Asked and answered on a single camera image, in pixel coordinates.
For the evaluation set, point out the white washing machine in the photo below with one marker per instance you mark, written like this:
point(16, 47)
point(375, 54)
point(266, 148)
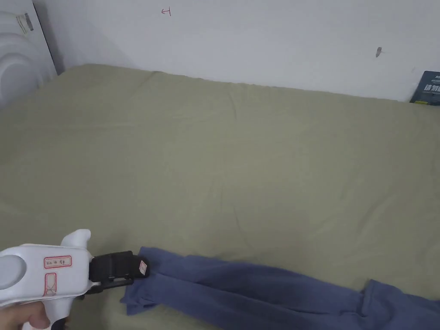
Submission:
point(17, 51)

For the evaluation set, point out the bed with pale green sheet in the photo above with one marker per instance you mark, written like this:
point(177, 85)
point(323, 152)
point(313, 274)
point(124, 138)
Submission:
point(220, 154)

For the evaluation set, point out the person's left hand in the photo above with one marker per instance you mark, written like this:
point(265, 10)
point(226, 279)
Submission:
point(20, 318)

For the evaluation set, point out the blue garment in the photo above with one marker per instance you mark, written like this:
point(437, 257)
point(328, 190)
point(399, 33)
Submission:
point(240, 288)

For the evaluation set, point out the dark blue printed box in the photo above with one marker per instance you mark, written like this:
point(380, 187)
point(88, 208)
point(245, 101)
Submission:
point(428, 89)

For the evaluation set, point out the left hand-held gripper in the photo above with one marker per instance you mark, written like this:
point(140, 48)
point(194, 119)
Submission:
point(31, 275)

